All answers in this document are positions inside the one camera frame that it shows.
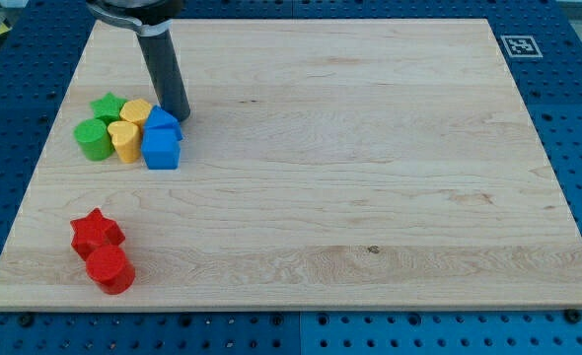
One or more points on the robot arm flange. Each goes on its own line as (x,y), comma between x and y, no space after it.
(144,17)

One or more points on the wooden board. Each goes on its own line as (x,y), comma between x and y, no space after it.
(353,165)

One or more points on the blue cube block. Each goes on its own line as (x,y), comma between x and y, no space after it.
(161,149)

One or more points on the blue triangle block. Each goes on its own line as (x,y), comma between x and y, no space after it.
(158,118)

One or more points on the yellow hexagon block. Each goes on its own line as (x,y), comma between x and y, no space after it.
(136,112)

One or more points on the yellow heart block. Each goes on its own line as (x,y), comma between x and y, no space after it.
(126,140)

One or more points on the grey cylindrical pointer rod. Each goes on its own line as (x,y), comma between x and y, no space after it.
(164,69)

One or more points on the green star block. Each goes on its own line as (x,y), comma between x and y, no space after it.
(107,109)

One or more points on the green cylinder block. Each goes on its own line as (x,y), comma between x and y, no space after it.
(92,137)

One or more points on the red cylinder block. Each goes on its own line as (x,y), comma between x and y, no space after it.
(110,269)

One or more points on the red star block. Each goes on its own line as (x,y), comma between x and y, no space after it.
(94,231)

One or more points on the white fiducial marker tag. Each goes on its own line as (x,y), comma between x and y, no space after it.
(521,46)

